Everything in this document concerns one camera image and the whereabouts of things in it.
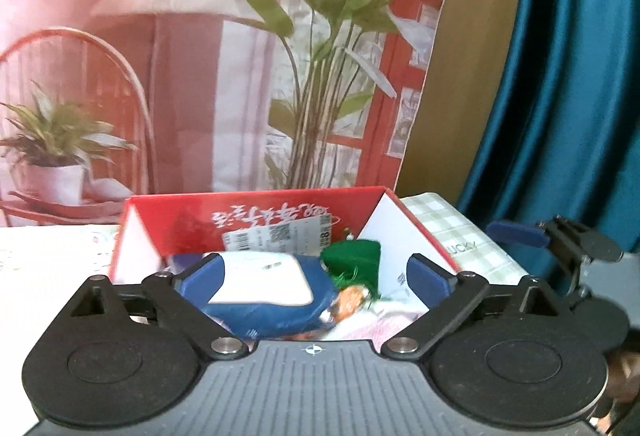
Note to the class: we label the blue curtain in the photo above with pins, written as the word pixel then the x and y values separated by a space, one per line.
pixel 575 90

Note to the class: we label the pink cloth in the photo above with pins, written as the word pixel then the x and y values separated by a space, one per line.
pixel 380 323

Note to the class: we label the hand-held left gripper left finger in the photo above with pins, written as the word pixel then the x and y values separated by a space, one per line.
pixel 202 275

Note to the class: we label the printed room scene backdrop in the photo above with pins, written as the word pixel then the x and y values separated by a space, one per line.
pixel 200 65

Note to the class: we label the red cardboard box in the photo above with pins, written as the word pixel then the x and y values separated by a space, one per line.
pixel 175 216

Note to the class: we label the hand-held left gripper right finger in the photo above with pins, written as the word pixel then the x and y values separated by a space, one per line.
pixel 427 281

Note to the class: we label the blue and white soft pouch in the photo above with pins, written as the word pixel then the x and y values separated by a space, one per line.
pixel 260 316

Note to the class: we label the orange floral cloth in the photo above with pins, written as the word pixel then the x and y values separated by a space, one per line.
pixel 350 301

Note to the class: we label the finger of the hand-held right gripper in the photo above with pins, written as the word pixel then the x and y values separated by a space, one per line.
pixel 515 232

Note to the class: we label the green cloth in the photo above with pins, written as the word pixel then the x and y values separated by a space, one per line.
pixel 352 258

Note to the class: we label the checked bunny print tablecloth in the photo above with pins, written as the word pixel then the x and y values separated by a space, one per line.
pixel 450 226

